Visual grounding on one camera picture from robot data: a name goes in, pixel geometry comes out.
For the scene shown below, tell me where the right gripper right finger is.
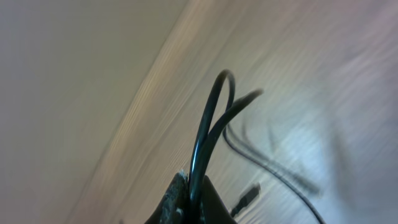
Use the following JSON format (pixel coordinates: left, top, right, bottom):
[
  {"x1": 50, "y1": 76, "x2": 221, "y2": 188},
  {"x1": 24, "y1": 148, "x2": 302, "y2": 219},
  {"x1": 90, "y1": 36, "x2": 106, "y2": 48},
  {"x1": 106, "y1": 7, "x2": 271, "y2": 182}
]
[{"x1": 201, "y1": 175, "x2": 237, "y2": 224}]

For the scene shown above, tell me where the black cable bundle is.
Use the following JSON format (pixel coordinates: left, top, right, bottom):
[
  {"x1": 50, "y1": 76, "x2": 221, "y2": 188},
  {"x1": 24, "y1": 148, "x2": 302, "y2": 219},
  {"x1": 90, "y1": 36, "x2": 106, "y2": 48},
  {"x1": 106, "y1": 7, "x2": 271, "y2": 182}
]
[{"x1": 188, "y1": 68, "x2": 326, "y2": 224}]

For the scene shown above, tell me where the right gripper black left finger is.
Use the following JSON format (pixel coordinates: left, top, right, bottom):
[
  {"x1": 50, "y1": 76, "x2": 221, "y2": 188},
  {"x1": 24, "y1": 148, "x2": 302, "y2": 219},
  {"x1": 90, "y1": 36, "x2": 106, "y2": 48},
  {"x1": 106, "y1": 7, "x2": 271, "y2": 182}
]
[{"x1": 145, "y1": 170, "x2": 188, "y2": 224}]

